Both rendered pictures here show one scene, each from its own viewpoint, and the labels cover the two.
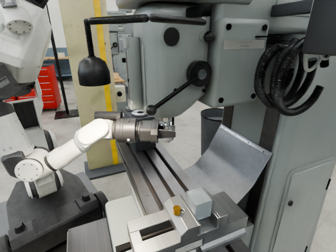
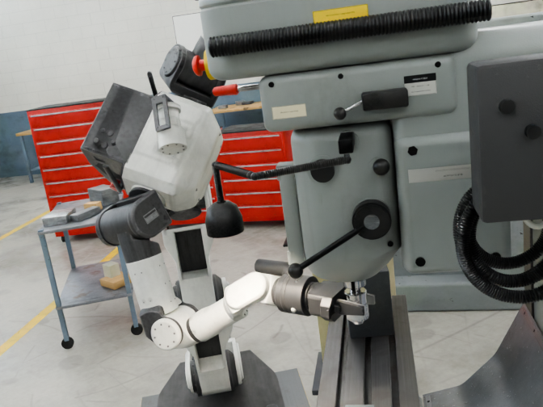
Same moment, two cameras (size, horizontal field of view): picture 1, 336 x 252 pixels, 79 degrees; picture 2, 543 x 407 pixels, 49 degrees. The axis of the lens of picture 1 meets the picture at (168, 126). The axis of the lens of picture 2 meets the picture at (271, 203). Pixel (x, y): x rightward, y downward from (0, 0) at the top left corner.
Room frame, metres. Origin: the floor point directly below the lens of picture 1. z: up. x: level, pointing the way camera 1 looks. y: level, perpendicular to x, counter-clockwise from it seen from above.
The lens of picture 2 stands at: (-0.36, -0.53, 1.78)
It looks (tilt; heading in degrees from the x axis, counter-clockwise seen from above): 15 degrees down; 34
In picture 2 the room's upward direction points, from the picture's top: 8 degrees counter-clockwise
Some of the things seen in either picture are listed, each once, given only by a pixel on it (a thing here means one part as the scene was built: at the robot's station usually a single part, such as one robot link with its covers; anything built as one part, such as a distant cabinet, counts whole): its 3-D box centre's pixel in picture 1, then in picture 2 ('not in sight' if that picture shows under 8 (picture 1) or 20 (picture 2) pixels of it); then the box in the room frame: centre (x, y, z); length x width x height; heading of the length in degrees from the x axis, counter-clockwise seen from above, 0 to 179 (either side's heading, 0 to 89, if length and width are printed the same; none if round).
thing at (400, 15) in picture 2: not in sight; (343, 29); (0.55, -0.09, 1.79); 0.45 x 0.04 x 0.04; 113
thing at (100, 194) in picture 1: (102, 205); not in sight; (1.06, 0.45, 0.50); 0.20 x 0.05 x 0.20; 40
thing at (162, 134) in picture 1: (166, 134); (349, 309); (0.64, 0.00, 1.24); 0.06 x 0.02 x 0.03; 90
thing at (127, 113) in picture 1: (137, 126); (364, 287); (1.07, 0.17, 1.09); 0.22 x 0.12 x 0.20; 30
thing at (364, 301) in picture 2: (167, 132); (356, 305); (0.67, 0.00, 1.23); 0.05 x 0.05 x 0.05
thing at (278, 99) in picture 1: (279, 74); (508, 227); (0.60, -0.32, 1.45); 0.18 x 0.16 x 0.21; 113
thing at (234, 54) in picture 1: (218, 61); (446, 188); (0.75, -0.18, 1.47); 0.24 x 0.19 x 0.26; 23
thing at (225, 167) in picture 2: (119, 19); (235, 170); (0.45, 0.09, 1.58); 0.17 x 0.01 x 0.01; 60
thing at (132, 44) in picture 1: (133, 74); (292, 213); (0.63, 0.10, 1.44); 0.04 x 0.04 x 0.21; 23
